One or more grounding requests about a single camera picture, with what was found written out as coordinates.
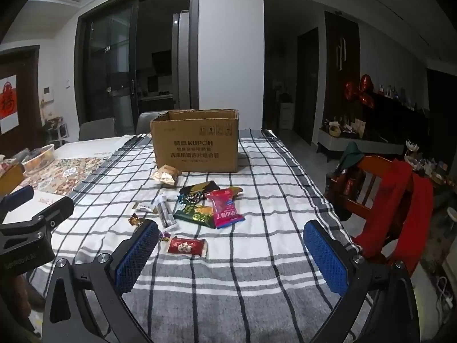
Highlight green cloth on chair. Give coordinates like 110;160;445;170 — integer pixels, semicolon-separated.
335;142;364;175

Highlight white low tv cabinet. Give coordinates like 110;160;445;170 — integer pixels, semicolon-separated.
312;129;404;162

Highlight brown tissue box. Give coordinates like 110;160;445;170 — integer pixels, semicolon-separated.
0;163;25;196

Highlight red balloons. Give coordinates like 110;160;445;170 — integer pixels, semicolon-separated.
344;74;374;108

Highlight brown cardboard box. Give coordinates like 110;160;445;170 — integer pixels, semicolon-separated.
150;109;238;173

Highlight red wooden chair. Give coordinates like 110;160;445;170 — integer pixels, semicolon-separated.
325;156;434;275

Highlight red fu door poster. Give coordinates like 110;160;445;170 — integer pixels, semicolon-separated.
0;75;19;135

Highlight white gold candy packet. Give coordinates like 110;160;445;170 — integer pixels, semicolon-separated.
133;202;157;214

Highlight pink hawthorn snack bag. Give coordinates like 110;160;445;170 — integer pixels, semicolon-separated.
205;188;245;229

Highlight white shelf rack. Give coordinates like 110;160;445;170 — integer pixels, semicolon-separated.
44;116;69;143

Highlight red snack packet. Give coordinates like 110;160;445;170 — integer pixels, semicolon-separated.
167;236;208;258

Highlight blue foil candy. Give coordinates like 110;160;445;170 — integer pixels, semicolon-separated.
178;192;205;205

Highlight floral patterned placemat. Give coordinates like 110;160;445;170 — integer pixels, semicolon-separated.
19;157;105;196

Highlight black gold snack packet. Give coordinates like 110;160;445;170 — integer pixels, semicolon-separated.
180;180;220;196

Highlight tan fortune biscuit packet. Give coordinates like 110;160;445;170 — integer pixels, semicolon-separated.
151;164;181;187

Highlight yellow orange jelly snack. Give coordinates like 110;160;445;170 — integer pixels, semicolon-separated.
229;187;243;197

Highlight checkered white tablecloth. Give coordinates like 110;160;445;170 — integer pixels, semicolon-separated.
52;129;355;342

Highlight green cracker snack packet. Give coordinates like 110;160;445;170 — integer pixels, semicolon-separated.
173;203;215;228

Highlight grey dining chair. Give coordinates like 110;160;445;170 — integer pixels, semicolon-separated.
78;118;116;142
136;111;167;135

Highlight dark glass sliding door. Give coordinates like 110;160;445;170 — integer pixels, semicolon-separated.
74;0;200;135

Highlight red gold small candy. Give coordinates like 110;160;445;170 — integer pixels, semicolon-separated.
129;213;144;227

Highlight plastic food container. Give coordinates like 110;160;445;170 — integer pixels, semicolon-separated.
22;144;55;174

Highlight clear dark stick packet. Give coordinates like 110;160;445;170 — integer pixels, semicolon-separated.
155;195;177;230

